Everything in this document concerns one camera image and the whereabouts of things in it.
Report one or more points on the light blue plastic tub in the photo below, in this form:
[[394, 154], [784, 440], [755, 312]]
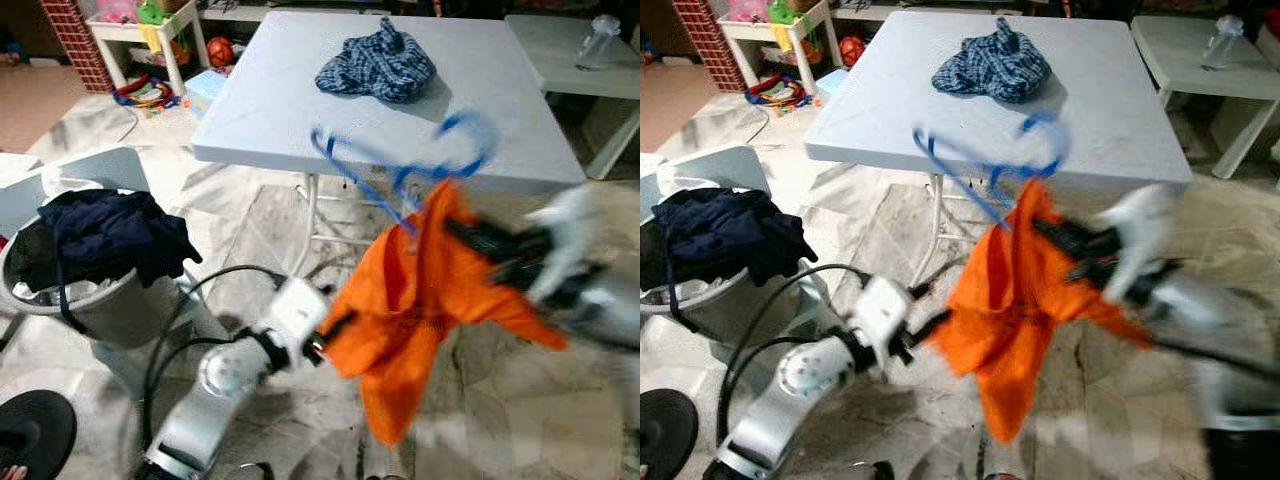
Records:
[[832, 85], [205, 88]]

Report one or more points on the white side table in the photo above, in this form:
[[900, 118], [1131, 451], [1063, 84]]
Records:
[[1180, 50], [560, 50]]

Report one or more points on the green toy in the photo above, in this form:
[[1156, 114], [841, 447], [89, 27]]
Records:
[[150, 12], [782, 12]]

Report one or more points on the navy blue garment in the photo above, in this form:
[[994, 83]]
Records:
[[110, 235], [730, 230]]

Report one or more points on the light blue folding table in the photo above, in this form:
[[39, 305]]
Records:
[[900, 100], [300, 100]]

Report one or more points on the yellow cloth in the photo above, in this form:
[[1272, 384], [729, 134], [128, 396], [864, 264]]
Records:
[[782, 38], [152, 38]]

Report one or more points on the red ball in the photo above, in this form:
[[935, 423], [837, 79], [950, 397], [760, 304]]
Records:
[[851, 52], [220, 52]]

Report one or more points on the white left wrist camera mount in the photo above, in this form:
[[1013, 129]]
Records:
[[880, 310], [295, 310]]

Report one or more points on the orange shirt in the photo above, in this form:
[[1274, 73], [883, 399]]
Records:
[[420, 300], [1020, 300]]

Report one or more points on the grey laundry basket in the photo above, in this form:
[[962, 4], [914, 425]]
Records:
[[740, 310], [120, 310]]

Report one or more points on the black round stand base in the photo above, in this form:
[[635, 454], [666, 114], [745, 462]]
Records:
[[665, 430], [35, 430]]

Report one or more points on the clear plastic bottle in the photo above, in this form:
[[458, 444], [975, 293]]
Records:
[[1223, 45], [598, 45]]

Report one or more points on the white kids table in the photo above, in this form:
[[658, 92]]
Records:
[[760, 30], [130, 30]]

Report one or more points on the red brick pillar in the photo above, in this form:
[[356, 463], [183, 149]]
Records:
[[78, 45], [708, 45]]

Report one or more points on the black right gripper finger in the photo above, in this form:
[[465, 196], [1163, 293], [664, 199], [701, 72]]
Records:
[[472, 232], [1060, 232]]

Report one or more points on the colourful toy rings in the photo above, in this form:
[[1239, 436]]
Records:
[[145, 95], [778, 95]]

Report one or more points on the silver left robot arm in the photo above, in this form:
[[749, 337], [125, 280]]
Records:
[[800, 385], [215, 390]]

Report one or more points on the blue plaid cloth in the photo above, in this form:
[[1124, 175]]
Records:
[[990, 65], [375, 65]]

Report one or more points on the pink bag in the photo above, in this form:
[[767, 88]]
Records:
[[115, 10], [745, 10]]

